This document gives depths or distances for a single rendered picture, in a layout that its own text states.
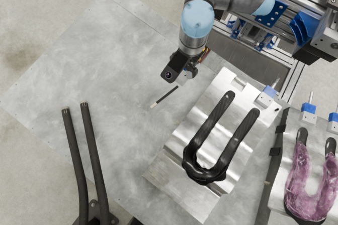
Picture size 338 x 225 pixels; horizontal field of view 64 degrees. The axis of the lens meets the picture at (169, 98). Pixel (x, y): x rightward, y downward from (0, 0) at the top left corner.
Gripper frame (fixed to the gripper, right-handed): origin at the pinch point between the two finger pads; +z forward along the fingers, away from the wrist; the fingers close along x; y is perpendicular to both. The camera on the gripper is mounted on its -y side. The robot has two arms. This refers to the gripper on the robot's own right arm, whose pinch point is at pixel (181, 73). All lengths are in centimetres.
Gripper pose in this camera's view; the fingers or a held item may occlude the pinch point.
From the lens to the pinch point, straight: 95.0
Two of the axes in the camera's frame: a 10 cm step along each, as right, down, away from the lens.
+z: -0.3, 2.5, 9.7
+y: 6.0, -7.7, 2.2
